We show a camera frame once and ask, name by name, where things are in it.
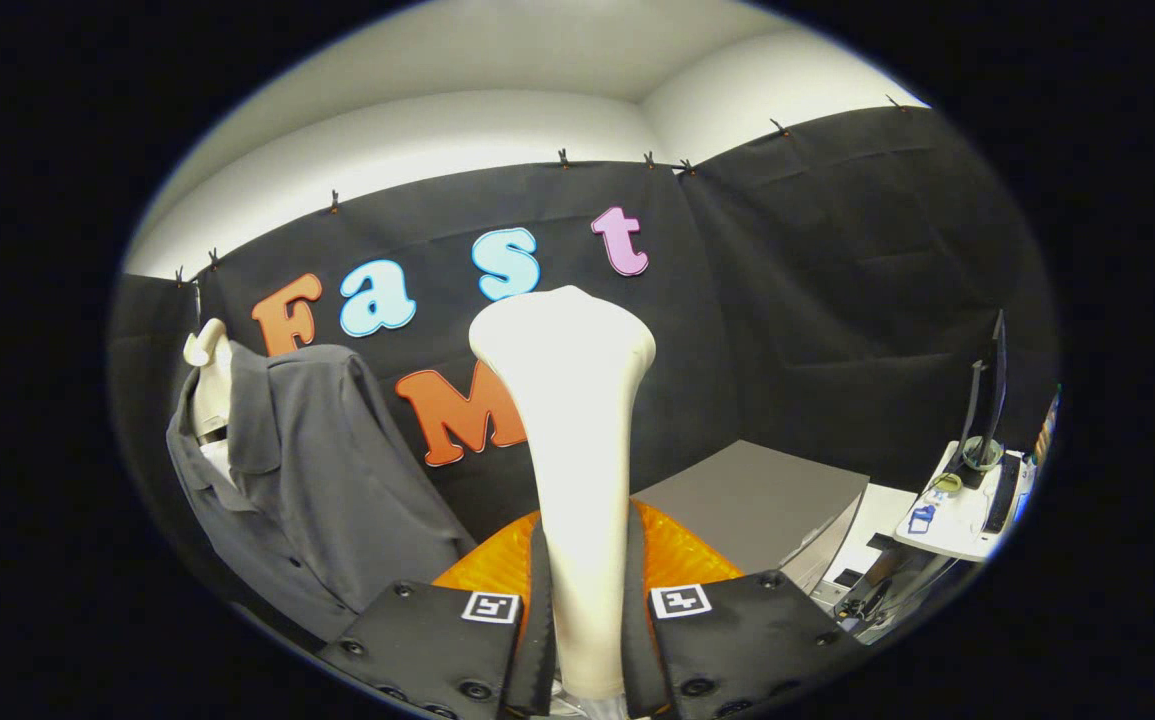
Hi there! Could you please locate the grey cabinet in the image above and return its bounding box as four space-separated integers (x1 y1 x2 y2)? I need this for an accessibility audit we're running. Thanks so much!
632 440 871 598

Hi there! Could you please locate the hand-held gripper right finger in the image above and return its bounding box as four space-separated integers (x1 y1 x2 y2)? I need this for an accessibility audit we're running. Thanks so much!
621 500 868 719

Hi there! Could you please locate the black computer monitor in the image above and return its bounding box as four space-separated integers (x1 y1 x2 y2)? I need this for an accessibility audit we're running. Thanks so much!
955 310 1008 471

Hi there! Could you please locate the white panel under hanger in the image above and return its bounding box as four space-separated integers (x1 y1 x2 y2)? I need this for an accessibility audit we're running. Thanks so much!
199 438 238 486

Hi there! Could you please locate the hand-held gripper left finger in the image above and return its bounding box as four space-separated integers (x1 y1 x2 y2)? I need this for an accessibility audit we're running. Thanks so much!
315 510 558 719

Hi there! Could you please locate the small white desk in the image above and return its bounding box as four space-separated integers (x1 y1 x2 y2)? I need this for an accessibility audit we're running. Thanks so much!
894 440 1036 561

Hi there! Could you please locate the row of backdrop clips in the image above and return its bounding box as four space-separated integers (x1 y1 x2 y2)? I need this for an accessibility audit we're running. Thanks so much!
173 95 903 284

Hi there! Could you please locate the cream steamer hanger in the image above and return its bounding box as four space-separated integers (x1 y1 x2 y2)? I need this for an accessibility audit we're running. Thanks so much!
183 318 235 441

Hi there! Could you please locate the white garment steamer wand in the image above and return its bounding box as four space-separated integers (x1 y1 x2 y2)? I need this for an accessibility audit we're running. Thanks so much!
468 285 658 701

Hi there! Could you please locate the grey button shirt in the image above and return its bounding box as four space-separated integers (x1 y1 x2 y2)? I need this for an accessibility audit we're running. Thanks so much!
166 344 478 643

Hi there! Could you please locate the black keyboard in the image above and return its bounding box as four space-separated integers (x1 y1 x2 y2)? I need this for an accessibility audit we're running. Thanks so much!
982 452 1023 534

